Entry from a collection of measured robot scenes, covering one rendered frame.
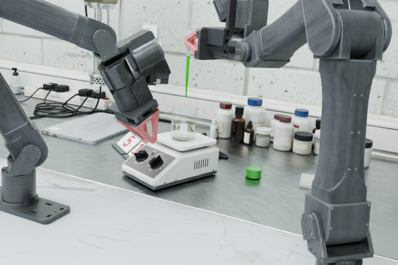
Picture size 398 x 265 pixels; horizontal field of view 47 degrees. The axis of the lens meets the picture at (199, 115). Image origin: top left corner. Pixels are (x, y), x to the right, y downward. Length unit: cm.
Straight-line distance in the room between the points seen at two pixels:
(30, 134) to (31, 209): 14
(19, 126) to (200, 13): 91
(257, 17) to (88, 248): 51
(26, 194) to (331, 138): 58
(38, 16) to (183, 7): 86
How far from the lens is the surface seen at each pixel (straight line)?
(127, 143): 130
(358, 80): 64
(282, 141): 138
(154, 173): 104
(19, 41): 214
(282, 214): 98
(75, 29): 88
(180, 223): 90
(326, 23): 63
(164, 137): 112
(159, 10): 171
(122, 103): 94
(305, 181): 115
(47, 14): 88
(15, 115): 90
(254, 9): 90
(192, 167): 108
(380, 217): 105
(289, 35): 76
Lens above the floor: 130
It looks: 14 degrees down
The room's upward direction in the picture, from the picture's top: 4 degrees clockwise
